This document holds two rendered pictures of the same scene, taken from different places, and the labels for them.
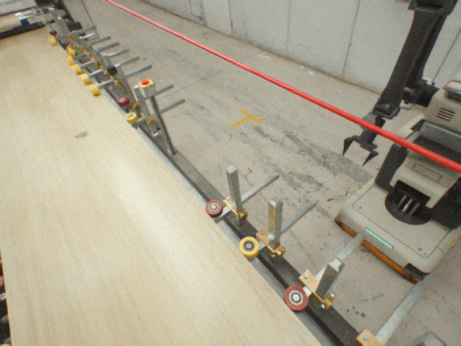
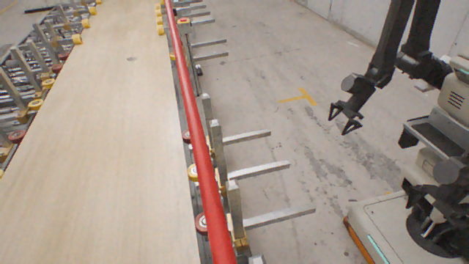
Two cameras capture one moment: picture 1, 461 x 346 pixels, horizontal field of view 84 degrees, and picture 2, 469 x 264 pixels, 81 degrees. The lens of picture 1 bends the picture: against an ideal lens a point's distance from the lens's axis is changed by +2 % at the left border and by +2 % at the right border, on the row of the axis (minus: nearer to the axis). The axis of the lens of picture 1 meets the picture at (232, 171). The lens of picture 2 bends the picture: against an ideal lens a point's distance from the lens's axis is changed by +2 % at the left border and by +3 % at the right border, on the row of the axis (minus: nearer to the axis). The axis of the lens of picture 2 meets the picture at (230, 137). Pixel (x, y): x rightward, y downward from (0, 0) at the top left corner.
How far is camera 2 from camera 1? 53 cm
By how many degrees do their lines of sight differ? 18
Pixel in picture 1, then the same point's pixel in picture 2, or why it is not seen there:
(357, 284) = not seen: outside the picture
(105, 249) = (94, 136)
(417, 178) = (423, 179)
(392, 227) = (401, 246)
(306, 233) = (307, 223)
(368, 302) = not seen: outside the picture
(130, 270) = (100, 156)
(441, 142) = (448, 134)
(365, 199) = (385, 206)
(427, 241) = not seen: outside the picture
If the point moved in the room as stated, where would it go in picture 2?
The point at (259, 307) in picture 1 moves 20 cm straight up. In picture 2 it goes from (171, 216) to (157, 180)
